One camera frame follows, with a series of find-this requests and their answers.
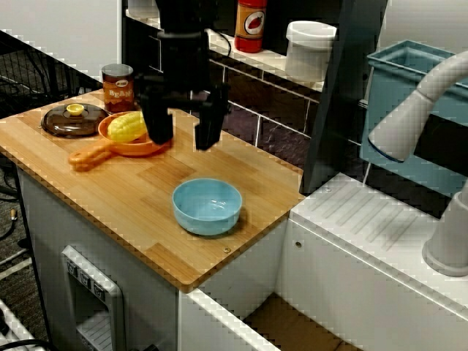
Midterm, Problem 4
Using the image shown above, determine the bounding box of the yellow toy corn cob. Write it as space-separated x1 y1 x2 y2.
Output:
106 110 149 143

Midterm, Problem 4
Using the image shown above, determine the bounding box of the dark kitchen upright panel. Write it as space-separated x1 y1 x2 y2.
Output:
299 0 390 195

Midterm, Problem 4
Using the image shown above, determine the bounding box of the light blue bowl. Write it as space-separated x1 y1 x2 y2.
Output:
171 177 244 237

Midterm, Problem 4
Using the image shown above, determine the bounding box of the black wire rack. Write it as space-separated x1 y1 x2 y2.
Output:
0 31 103 118

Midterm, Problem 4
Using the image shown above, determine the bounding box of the brown lid with yellow knob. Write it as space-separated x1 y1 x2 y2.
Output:
39 102 111 139

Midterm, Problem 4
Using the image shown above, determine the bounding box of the black floor cable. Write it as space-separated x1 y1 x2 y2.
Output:
0 166 23 243

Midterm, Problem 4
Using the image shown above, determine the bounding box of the toy beans can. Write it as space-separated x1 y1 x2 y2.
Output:
101 63 135 115

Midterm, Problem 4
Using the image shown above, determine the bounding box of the orange toy frying pan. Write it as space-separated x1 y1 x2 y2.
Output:
68 111 173 173

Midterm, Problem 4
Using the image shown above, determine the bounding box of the grey toy faucet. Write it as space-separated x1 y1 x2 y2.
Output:
366 49 468 278

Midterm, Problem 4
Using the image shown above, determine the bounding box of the teal plastic bin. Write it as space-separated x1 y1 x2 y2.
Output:
359 39 468 199

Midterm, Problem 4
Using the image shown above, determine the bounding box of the white toy sink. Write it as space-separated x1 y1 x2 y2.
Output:
178 173 468 351

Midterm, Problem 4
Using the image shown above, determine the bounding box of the red sauce bottle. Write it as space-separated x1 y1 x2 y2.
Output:
234 0 268 54

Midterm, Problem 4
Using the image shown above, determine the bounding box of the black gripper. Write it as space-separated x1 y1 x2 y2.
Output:
132 30 233 152

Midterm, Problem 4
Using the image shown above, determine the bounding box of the grey ice dispenser panel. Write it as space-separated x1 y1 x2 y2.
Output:
60 244 126 351

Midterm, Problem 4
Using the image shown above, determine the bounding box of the white plastic container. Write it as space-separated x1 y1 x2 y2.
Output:
284 20 338 83

